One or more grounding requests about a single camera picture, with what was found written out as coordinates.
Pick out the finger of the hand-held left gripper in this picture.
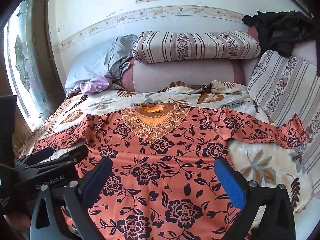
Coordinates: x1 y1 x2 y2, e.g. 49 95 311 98
18 146 55 167
29 144 90 173

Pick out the pink bolster cushion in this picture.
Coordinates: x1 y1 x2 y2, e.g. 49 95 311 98
121 26 320 92

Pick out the orange floral dress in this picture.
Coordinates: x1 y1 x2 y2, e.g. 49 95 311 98
32 106 309 240

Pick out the square striped floral cushion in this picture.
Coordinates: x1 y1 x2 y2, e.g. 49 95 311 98
246 50 320 193

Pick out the purple floral cloth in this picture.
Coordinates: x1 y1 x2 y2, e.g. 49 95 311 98
69 77 118 95

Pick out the long striped floral cushion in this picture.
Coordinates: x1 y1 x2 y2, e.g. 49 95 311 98
132 31 262 64

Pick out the stained glass window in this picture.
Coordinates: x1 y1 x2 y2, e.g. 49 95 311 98
4 0 60 133

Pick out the cream leaf-print blanket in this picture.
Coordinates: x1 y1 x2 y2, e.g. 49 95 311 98
19 81 315 214

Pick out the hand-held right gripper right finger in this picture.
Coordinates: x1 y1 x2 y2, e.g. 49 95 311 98
215 157 302 240

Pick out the black clothes pile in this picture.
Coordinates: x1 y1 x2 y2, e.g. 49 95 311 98
242 10 318 58

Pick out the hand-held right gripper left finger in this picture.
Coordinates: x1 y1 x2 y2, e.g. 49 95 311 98
29 156 113 240

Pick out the grey-blue pillow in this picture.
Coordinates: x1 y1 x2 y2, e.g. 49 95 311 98
65 34 138 94

